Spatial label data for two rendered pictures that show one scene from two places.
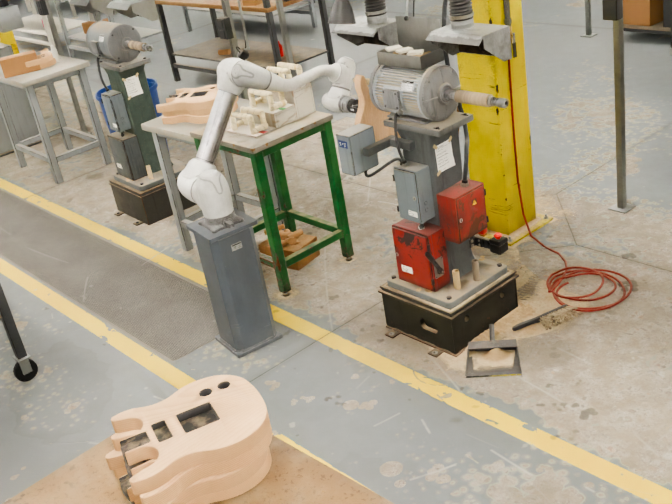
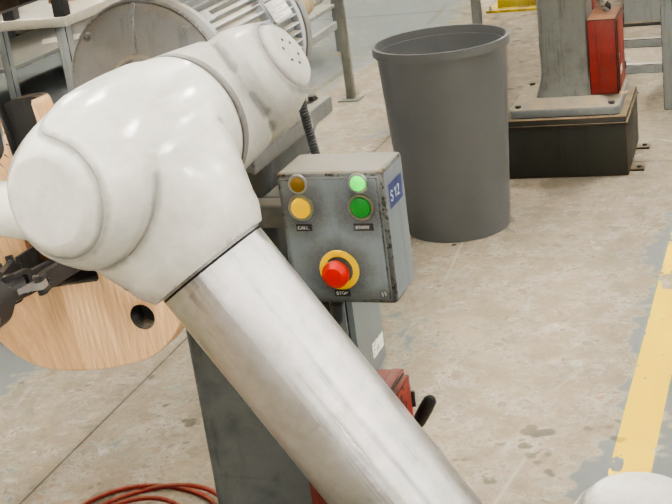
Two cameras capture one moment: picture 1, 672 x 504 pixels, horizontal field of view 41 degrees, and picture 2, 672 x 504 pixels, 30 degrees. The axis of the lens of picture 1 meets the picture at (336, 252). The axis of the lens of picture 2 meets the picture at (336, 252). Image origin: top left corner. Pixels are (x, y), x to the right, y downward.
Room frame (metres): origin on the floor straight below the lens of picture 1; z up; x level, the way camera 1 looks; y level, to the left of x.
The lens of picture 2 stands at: (4.97, 1.28, 1.62)
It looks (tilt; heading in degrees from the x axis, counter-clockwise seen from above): 20 degrees down; 239
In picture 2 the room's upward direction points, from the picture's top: 8 degrees counter-clockwise
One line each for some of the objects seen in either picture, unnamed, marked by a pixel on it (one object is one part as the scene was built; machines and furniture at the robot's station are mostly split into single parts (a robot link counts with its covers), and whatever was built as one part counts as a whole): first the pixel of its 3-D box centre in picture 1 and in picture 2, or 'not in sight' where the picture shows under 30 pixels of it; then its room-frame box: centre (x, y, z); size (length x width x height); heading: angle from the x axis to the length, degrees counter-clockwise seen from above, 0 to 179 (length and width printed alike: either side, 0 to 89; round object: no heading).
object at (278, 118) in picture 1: (270, 114); not in sight; (5.01, 0.23, 0.98); 0.27 x 0.16 x 0.09; 41
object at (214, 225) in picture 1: (221, 218); not in sight; (4.22, 0.54, 0.73); 0.22 x 0.18 x 0.06; 29
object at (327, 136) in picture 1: (337, 192); not in sight; (4.95, -0.07, 0.45); 0.05 x 0.05 x 0.90; 37
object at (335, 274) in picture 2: not in sight; (337, 271); (4.11, -0.15, 0.98); 0.04 x 0.04 x 0.04; 37
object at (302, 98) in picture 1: (288, 98); not in sight; (5.10, 0.11, 1.02); 0.27 x 0.15 x 0.17; 41
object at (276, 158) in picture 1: (280, 175); not in sight; (5.39, 0.26, 0.45); 0.05 x 0.05 x 0.90; 37
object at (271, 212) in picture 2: (380, 145); (309, 212); (4.06, -0.30, 1.02); 0.19 x 0.04 x 0.04; 127
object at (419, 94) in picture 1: (413, 89); (203, 59); (4.10, -0.49, 1.25); 0.41 x 0.27 x 0.26; 37
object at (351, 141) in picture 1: (371, 155); (347, 230); (4.03, -0.25, 0.99); 0.24 x 0.21 x 0.26; 37
